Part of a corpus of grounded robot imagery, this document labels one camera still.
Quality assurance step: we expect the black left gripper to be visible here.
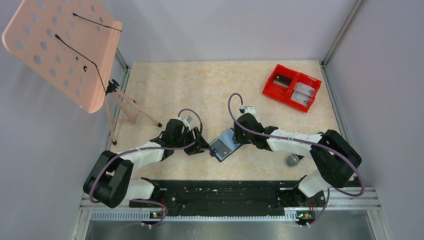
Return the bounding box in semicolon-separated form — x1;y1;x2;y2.
173;126;212;155

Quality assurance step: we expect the blue leather card holder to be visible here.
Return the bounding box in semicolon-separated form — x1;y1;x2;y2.
209;128;242;163

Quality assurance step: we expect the black credit card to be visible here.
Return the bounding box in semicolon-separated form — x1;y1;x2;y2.
213;139;231;159
273;74;293;89

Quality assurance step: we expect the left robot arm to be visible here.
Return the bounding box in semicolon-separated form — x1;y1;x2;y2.
82;118;210;209

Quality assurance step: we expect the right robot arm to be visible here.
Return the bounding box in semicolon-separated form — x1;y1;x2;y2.
234;105;362;206

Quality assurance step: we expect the black microphone grey head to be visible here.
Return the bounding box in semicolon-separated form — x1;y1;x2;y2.
285;154;302;167

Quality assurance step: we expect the red double bin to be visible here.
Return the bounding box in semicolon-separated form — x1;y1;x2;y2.
262;64;322;113

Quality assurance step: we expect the pink music stand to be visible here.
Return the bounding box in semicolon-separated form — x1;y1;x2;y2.
1;0;163;146

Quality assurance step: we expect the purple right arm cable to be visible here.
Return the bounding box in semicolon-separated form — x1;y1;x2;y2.
227;93;367;227

